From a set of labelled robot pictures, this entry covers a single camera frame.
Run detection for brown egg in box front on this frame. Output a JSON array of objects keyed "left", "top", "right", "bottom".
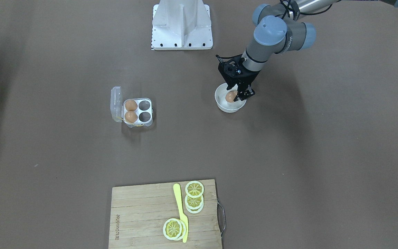
[{"left": 125, "top": 99, "right": 139, "bottom": 112}]

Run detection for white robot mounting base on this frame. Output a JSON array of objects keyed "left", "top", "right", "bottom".
[{"left": 151, "top": 0, "right": 213, "bottom": 50}]

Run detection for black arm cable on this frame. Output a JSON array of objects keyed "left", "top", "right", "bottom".
[{"left": 216, "top": 0, "right": 341, "bottom": 66}]

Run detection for lemon slice near knife tip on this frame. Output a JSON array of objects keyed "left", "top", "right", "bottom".
[{"left": 162, "top": 218, "right": 187, "bottom": 241}]

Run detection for lemon slice pair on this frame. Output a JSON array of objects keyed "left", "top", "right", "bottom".
[
  {"left": 185, "top": 180, "right": 205, "bottom": 198},
  {"left": 184, "top": 195, "right": 204, "bottom": 214}
]

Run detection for yellow plastic knife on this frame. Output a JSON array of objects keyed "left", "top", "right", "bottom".
[{"left": 173, "top": 183, "right": 189, "bottom": 243}]

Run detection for wooden cutting board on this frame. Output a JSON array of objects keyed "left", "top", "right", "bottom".
[{"left": 108, "top": 179, "right": 223, "bottom": 249}]

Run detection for brown egg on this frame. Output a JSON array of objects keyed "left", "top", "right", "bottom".
[
  {"left": 225, "top": 90, "right": 238, "bottom": 103},
  {"left": 125, "top": 99, "right": 139, "bottom": 112},
  {"left": 124, "top": 111, "right": 139, "bottom": 123}
]

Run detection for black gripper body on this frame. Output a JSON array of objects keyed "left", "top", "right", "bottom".
[{"left": 215, "top": 55, "right": 256, "bottom": 90}]

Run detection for white bowl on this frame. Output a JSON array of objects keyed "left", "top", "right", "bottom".
[{"left": 214, "top": 83, "right": 246, "bottom": 113}]

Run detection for lemon slice lower pair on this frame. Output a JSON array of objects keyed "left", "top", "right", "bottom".
[{"left": 185, "top": 180, "right": 205, "bottom": 198}]

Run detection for clear plastic egg box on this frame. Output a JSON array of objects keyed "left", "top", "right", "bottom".
[{"left": 110, "top": 86, "right": 153, "bottom": 128}]

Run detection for lemon slice upper pair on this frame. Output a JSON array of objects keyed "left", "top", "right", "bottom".
[{"left": 184, "top": 195, "right": 204, "bottom": 214}]

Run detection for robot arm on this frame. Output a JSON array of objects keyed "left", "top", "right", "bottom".
[{"left": 214, "top": 0, "right": 338, "bottom": 105}]

